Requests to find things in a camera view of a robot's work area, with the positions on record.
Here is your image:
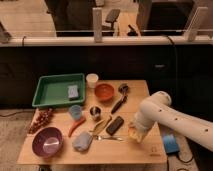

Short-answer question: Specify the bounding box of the blue cloth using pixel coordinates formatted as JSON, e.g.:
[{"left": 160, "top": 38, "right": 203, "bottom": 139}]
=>
[{"left": 72, "top": 131, "right": 92, "bottom": 152}]

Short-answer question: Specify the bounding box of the metal spoon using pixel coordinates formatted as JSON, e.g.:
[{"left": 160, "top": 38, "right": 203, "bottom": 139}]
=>
[{"left": 94, "top": 135, "right": 123, "bottom": 141}]

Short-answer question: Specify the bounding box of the green plastic tray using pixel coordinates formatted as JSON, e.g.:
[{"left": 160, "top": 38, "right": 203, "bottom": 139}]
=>
[{"left": 32, "top": 73, "right": 86, "bottom": 108}]

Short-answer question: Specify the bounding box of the purple bowl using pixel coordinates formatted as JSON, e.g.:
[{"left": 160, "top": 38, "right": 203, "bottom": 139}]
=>
[{"left": 32, "top": 127, "right": 63, "bottom": 158}]

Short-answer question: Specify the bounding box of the blue sponge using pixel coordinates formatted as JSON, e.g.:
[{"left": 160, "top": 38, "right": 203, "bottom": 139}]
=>
[{"left": 68, "top": 85, "right": 79, "bottom": 99}]

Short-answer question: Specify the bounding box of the metal cup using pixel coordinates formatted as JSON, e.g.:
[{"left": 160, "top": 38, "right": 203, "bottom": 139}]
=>
[{"left": 90, "top": 106, "right": 101, "bottom": 121}]

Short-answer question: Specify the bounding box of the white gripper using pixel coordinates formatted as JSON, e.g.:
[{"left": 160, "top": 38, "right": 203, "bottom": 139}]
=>
[{"left": 128, "top": 113, "right": 154, "bottom": 143}]

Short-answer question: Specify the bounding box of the black ice cream scoop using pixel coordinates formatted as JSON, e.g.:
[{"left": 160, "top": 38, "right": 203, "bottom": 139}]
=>
[{"left": 111, "top": 83, "right": 129, "bottom": 114}]

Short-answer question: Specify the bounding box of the yellow apple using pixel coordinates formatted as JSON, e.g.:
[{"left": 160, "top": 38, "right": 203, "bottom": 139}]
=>
[{"left": 128, "top": 127, "right": 140, "bottom": 141}]

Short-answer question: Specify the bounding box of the black rectangular block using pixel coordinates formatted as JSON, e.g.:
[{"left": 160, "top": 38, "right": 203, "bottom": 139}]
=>
[{"left": 106, "top": 116, "right": 124, "bottom": 135}]

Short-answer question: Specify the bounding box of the black office chair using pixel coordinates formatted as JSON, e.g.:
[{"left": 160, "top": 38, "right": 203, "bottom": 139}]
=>
[{"left": 102, "top": 9, "right": 120, "bottom": 31}]

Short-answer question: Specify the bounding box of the white paper cup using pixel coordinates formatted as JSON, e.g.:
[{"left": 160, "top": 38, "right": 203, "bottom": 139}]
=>
[{"left": 86, "top": 73, "right": 99, "bottom": 88}]

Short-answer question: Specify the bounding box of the blue box on floor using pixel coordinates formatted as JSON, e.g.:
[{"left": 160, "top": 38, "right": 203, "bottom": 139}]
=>
[{"left": 163, "top": 134, "right": 180, "bottom": 154}]

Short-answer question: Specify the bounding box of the orange bowl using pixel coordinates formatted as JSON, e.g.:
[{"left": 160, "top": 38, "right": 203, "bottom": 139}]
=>
[{"left": 94, "top": 83, "right": 114, "bottom": 102}]

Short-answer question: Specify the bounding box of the black cable on floor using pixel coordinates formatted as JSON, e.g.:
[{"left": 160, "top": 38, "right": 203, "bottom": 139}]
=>
[{"left": 176, "top": 151, "right": 196, "bottom": 165}]

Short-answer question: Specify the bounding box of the red chili pepper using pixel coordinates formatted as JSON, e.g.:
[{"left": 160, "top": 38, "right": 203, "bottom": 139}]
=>
[{"left": 68, "top": 116, "right": 86, "bottom": 137}]

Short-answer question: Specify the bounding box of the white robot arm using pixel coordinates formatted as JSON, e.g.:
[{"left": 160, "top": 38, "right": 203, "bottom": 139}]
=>
[{"left": 128, "top": 91, "right": 213, "bottom": 152}]

